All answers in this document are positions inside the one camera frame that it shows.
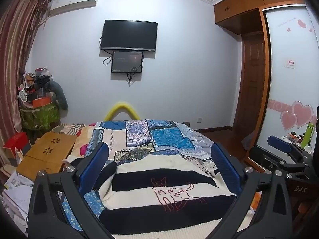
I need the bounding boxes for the orange box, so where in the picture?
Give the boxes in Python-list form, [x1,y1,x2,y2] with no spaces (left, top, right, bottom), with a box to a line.
[32,97,51,107]

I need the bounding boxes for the black wall television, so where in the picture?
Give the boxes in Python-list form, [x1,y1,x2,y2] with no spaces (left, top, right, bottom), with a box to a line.
[100,19,158,52]

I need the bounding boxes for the striped cat sweater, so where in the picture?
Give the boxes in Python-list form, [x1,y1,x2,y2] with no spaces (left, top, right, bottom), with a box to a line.
[92,153,237,236]

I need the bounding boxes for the white air conditioner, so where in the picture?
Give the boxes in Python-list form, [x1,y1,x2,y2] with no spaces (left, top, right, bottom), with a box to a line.
[48,0,100,17]

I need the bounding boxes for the wooden lap desk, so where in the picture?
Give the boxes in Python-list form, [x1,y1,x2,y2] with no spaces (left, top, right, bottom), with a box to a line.
[16,131,78,180]

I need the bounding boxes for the pile of household clutter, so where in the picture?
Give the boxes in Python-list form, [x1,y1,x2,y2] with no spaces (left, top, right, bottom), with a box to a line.
[17,66,54,109]

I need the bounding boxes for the yellow foam tube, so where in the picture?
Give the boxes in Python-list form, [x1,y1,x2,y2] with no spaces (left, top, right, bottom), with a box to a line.
[103,102,141,122]

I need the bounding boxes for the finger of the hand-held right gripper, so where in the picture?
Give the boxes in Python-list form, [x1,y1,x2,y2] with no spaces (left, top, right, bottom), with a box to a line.
[249,145,309,177]
[267,135,313,163]

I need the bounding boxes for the green bottle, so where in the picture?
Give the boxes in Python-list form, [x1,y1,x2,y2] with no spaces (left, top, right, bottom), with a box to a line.
[300,122,316,150]

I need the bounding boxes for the red box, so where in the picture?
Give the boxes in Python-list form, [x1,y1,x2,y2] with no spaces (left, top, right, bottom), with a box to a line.
[3,132,30,158]

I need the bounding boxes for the small bedside clutter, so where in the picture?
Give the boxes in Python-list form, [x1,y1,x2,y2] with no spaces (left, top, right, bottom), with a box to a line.
[282,131,303,145]

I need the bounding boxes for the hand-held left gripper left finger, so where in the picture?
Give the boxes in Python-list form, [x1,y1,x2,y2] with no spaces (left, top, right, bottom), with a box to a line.
[27,142,114,239]

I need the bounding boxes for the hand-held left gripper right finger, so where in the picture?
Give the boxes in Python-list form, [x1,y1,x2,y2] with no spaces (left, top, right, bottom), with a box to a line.
[211,143,293,239]

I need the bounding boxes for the pile of white papers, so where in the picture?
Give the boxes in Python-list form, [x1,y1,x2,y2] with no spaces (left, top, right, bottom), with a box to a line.
[0,169,33,234]

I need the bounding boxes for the grey cloth on floor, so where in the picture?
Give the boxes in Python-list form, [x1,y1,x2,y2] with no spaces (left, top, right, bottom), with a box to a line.
[242,132,257,152]

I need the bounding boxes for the small black monitor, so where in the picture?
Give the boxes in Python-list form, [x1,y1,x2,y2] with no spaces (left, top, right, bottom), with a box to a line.
[111,50,144,74]

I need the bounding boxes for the wooden room door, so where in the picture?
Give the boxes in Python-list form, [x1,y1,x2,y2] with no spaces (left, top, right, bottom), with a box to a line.
[233,33,266,130]

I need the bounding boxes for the blue patchwork quilt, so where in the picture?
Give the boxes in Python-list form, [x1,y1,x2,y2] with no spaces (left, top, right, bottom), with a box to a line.
[60,119,250,239]

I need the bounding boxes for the green storage bin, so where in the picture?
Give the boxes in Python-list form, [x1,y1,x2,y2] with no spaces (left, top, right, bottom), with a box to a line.
[20,103,61,130]

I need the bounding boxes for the striped brown curtain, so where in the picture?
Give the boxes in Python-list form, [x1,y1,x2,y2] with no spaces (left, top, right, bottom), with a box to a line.
[0,0,51,160]

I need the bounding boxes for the striped cloth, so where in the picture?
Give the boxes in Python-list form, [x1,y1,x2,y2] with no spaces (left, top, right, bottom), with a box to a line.
[51,123,84,136]

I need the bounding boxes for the wooden wardrobe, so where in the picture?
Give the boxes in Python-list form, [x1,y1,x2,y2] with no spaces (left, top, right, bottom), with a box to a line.
[213,0,319,175]

